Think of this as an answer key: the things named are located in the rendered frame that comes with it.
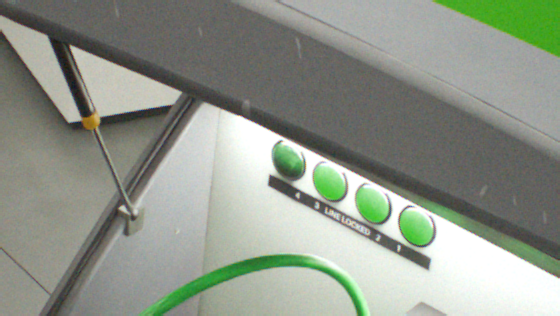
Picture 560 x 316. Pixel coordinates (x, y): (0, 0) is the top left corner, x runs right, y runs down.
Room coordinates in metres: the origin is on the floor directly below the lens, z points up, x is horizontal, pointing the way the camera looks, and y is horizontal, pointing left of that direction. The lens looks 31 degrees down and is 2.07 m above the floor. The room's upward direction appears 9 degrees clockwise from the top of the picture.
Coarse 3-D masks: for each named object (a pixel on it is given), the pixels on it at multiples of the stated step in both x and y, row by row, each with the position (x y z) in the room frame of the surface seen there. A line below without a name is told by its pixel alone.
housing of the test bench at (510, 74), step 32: (288, 0) 1.39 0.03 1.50; (320, 0) 1.41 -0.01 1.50; (352, 0) 1.43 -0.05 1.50; (384, 0) 1.45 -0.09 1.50; (416, 0) 1.47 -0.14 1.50; (352, 32) 1.32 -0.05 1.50; (384, 32) 1.34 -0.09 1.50; (416, 32) 1.35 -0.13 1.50; (448, 32) 1.37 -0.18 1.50; (480, 32) 1.39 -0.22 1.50; (416, 64) 1.26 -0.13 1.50; (448, 64) 1.27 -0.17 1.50; (480, 64) 1.29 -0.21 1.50; (512, 64) 1.31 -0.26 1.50; (544, 64) 1.33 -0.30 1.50; (480, 96) 1.20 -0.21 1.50; (512, 96) 1.22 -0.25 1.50; (544, 96) 1.23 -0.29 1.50; (544, 128) 1.15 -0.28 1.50
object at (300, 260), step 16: (256, 256) 0.93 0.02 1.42; (272, 256) 0.94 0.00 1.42; (288, 256) 0.95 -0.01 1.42; (304, 256) 0.96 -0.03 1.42; (224, 272) 0.91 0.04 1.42; (240, 272) 0.91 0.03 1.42; (336, 272) 0.97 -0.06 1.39; (192, 288) 0.89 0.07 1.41; (208, 288) 0.90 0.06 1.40; (352, 288) 0.99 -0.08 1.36; (160, 304) 0.87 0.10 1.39; (176, 304) 0.88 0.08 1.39
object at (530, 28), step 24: (432, 0) 3.80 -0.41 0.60; (456, 0) 3.72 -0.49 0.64; (480, 0) 3.64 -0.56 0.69; (504, 0) 3.57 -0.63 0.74; (528, 0) 3.50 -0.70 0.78; (552, 0) 3.42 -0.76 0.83; (504, 24) 3.55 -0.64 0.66; (528, 24) 3.48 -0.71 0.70; (552, 24) 3.41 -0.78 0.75; (552, 48) 3.40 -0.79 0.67
